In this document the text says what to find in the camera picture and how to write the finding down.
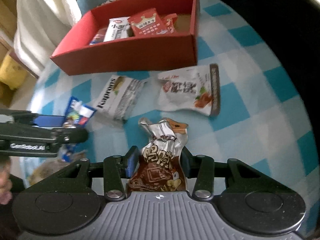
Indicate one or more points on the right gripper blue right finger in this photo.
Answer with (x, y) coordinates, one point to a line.
(186, 162)

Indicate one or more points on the red spicy strip packet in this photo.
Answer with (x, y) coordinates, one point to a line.
(147, 23)

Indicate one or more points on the person hand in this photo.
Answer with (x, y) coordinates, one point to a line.
(5, 182)

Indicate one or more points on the white duck snack packet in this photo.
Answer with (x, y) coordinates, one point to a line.
(195, 88)

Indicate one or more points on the brown silver chips packet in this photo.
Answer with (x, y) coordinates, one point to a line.
(159, 168)

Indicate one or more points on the red cardboard box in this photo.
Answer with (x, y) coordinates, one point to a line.
(75, 55)

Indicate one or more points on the blue small snack packet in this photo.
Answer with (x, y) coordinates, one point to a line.
(76, 114)

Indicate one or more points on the red Trolli candy packet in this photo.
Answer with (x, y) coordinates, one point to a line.
(169, 22)

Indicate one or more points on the yellow plastic bag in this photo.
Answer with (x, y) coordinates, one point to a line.
(12, 73)

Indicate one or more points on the blue white checkered tablecloth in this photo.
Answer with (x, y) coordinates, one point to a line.
(243, 112)

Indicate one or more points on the white Kaprons wafer packet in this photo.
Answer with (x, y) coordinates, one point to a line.
(118, 97)

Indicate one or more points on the white gluten snack packet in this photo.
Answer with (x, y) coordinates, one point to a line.
(118, 28)

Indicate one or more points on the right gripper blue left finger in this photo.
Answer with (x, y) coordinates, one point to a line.
(131, 161)

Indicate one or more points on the white towel blanket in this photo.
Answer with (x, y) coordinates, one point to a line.
(41, 25)

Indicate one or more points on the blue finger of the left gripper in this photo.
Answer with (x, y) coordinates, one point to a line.
(49, 121)

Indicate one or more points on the clear brown meat snack packet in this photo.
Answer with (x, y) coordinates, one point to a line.
(52, 165)

